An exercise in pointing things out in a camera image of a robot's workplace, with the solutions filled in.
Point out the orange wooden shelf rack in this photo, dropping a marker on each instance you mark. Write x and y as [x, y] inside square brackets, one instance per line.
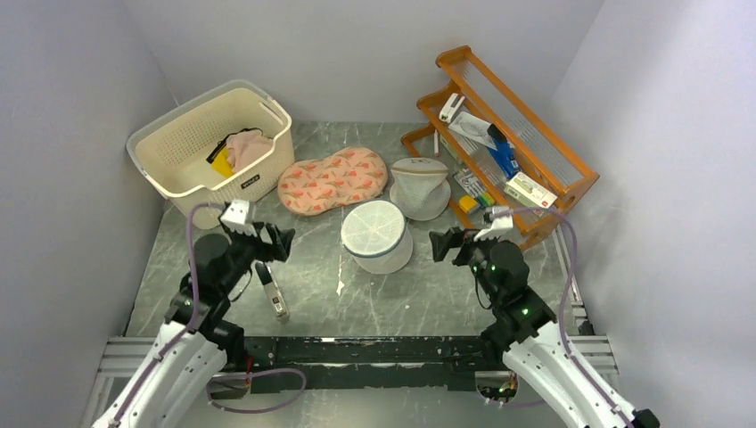
[542, 154]

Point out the white green box on rack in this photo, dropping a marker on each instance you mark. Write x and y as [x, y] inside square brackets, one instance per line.
[528, 192]

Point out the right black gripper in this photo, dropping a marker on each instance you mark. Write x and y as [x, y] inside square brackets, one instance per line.
[453, 238]

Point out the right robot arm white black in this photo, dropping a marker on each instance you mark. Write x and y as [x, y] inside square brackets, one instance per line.
[528, 339]

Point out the pink cloth in basket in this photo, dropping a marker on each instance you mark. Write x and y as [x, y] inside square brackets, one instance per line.
[246, 147]

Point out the white mesh bag beige rim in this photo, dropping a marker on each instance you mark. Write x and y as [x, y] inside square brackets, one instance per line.
[420, 187]

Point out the yellow block on rack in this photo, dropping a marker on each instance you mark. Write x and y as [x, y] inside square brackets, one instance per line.
[468, 204]

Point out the white cylindrical mesh laundry bag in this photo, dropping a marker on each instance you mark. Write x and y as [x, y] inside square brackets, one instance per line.
[376, 235]

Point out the pink floral mesh laundry bag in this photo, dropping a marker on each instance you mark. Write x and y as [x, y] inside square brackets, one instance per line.
[349, 176]

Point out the cream plastic laundry basket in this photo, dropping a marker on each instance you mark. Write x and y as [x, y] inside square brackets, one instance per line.
[171, 151]

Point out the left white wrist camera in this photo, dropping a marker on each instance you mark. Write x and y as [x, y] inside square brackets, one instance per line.
[237, 217]

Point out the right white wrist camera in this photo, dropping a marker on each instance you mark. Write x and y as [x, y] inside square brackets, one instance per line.
[499, 221]

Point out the white stapler on rack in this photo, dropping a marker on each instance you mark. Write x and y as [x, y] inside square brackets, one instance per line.
[450, 108]

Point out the silver black stapler on table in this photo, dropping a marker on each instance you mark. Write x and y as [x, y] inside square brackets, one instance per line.
[272, 291]

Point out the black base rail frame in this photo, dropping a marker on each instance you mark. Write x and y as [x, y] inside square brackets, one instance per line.
[456, 363]

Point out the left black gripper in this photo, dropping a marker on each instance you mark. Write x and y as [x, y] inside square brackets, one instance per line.
[266, 251]

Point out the yellow item in basket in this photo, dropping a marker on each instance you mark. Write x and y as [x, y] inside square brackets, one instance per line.
[221, 164]

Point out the pack of coloured markers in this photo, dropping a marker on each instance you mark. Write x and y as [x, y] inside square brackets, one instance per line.
[474, 187]

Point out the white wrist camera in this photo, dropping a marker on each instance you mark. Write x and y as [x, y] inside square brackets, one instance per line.
[237, 217]
[499, 221]

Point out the white plastic packet on rack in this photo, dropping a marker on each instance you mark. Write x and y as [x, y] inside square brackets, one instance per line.
[472, 127]

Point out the blue tool on rack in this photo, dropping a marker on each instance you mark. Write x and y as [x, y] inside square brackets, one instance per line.
[503, 153]

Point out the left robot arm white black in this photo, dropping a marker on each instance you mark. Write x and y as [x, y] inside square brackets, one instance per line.
[195, 342]

